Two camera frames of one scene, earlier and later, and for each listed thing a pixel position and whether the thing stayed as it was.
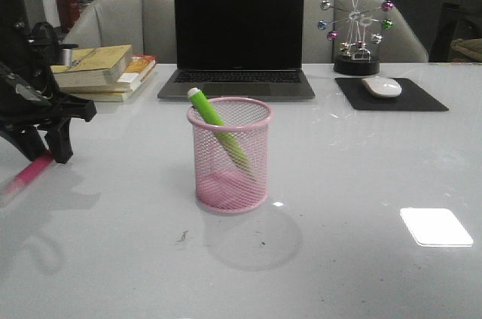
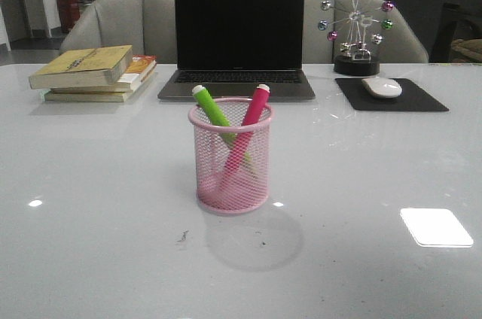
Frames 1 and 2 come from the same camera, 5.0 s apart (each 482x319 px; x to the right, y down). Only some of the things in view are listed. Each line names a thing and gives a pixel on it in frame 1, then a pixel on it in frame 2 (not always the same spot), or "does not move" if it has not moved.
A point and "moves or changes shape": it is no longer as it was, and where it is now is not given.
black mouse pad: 411,97 does not move
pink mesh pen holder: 230,160 does not move
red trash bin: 68,10 does not move
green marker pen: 205,106 moves or changes shape
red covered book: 141,65 does not move
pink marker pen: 28,174 -> 261,95
